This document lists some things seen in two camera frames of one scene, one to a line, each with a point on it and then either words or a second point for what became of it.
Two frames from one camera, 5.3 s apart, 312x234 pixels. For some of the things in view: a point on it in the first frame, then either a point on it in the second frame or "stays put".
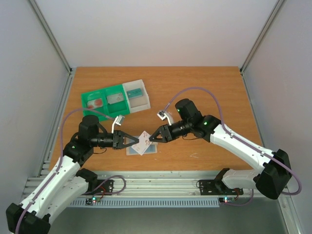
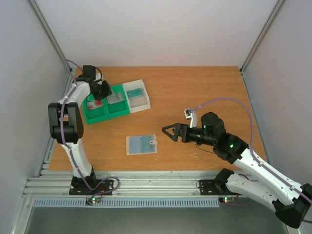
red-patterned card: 95,103 stays put
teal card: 134,93 stays put
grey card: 115,98 stays put
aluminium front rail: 151,183 stays put
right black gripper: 166,131 -> 183,133
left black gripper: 121,135 -> 107,93
